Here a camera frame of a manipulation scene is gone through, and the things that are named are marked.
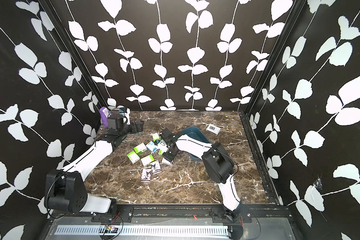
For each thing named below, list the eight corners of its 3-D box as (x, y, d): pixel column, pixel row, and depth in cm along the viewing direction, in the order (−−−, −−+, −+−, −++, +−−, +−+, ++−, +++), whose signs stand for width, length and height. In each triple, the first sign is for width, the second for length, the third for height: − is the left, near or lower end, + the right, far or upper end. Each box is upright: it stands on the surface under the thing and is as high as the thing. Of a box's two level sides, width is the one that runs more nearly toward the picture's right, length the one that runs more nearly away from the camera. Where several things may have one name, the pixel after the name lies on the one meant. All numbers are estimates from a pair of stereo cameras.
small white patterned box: (205, 130, 112) (206, 128, 110) (209, 124, 115) (209, 122, 114) (217, 135, 109) (217, 134, 107) (220, 129, 112) (221, 128, 110)
